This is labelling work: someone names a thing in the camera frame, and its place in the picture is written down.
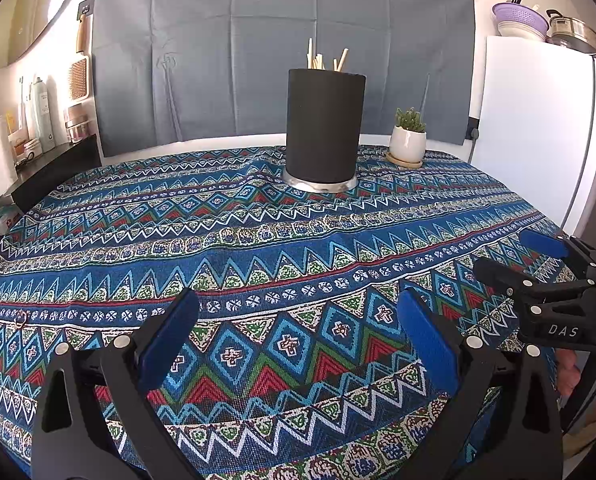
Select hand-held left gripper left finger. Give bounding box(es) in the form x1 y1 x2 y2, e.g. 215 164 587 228
32 287 201 480

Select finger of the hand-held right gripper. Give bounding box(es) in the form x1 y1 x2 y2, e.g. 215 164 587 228
520 229 596 286
473 257 596 311

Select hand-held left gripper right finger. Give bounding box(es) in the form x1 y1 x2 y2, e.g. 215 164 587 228
397 287 565 480

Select black cylindrical utensil holder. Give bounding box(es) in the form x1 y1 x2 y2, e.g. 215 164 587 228
284 67 367 193

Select bunch of wooden chopsticks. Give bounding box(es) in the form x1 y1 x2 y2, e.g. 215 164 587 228
305 37 349 73

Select person's right hand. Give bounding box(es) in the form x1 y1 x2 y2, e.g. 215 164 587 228
557 349 593 397

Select blue patterned tablecloth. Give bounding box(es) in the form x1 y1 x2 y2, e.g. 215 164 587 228
0 144 586 480

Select white refrigerator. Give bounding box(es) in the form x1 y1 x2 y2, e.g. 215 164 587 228
465 35 596 256

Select round wooden coaster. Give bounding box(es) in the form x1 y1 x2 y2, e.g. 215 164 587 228
384 151 423 169

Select white ceramic plant pot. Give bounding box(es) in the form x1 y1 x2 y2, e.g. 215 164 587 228
389 126 427 163

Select small green cactus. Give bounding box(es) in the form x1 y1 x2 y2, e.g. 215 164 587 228
395 106 426 133

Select black side counter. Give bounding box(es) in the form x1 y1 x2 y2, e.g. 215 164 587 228
12 135 103 213

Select pale wipes packet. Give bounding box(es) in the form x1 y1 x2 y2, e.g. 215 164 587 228
0 205 23 241

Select white bowl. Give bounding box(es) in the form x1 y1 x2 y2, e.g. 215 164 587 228
497 20 546 42

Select steel pot with lid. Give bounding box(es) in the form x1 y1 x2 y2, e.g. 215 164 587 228
545 9 596 56

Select pink glass jar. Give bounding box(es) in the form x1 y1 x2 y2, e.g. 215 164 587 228
65 105 96 143

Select purple plastic colander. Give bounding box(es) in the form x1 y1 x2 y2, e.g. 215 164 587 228
492 2 550 36

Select slim white bottle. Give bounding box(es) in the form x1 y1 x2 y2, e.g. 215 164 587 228
18 77 31 141

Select wooden paddle hairbrush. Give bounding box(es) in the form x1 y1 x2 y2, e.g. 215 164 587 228
68 56 89 103

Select grey cloth backdrop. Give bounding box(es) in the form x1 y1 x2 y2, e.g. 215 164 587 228
92 0 478 158

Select wooden handled brush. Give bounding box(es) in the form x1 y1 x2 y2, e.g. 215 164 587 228
75 15 91 56

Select oval wall mirror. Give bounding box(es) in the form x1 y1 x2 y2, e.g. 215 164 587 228
0 0 94 68

